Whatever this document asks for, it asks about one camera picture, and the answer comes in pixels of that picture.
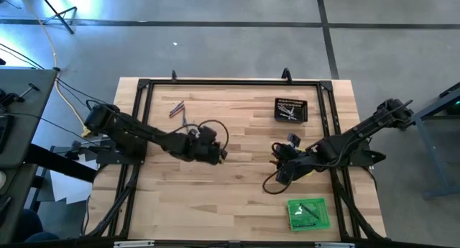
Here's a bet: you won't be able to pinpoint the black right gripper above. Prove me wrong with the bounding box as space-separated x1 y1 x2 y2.
275 133 306 186

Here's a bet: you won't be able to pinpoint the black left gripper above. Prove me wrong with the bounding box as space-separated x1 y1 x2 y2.
188 126 228 166

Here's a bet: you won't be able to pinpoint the black slotted plastic basket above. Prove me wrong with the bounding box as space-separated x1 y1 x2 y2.
273 97 309 124

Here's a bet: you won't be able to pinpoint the green slotted plastic basket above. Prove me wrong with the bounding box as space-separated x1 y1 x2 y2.
287 197 332 232

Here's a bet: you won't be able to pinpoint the workbench with blue legs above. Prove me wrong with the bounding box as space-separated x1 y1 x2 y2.
396 81 460 201

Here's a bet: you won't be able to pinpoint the white paper sheets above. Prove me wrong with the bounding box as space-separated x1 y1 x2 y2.
47 147 95 206

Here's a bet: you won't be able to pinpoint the black steel beam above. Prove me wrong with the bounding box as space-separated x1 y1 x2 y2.
24 143 98 183

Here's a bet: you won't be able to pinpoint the dark grey side table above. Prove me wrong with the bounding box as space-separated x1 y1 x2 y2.
0 68 58 170

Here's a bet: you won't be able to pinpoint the person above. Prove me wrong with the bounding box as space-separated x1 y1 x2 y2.
11 208 61 244

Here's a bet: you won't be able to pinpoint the black clamp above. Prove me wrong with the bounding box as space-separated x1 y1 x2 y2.
0 88 26 107

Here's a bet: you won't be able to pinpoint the black stand legs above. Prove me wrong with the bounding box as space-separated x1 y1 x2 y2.
34 0 78 35

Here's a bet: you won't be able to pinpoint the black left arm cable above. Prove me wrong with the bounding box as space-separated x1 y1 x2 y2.
171 118 230 155

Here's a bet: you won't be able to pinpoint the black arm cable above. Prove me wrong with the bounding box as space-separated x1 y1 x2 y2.
262 167 295 196
171 118 230 155

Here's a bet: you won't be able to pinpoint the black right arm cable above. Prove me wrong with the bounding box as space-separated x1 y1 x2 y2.
262 167 295 196

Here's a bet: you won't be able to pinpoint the black aluminium table frame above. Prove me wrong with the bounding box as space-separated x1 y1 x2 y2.
80 77 388 247

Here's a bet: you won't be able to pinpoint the silver metal bracket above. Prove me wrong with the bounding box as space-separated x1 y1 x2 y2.
314 242 357 248
113 240 156 248

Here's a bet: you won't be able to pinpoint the yellow power cable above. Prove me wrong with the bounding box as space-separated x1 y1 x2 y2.
14 0 95 139

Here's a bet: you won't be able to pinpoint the black floor cable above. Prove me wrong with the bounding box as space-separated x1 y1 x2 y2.
0 42 47 70

